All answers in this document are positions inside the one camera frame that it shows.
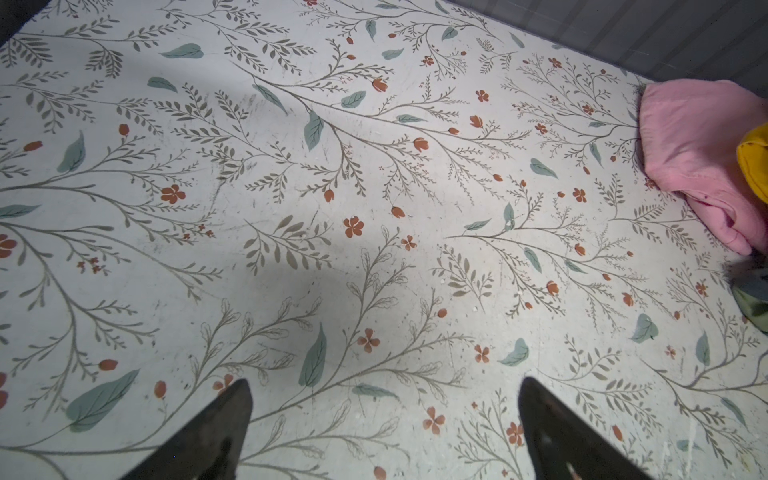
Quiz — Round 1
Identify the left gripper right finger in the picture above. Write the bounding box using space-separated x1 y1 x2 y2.
518 377 650 480

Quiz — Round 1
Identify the yellow cloth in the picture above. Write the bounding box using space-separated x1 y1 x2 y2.
737 123 768 204

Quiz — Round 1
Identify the light pink cloth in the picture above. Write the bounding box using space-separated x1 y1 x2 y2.
638 79 767 255

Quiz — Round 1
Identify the olive green cloth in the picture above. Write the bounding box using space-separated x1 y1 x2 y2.
730 255 767 334

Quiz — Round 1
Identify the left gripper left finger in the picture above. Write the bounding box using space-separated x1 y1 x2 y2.
123 379 253 480

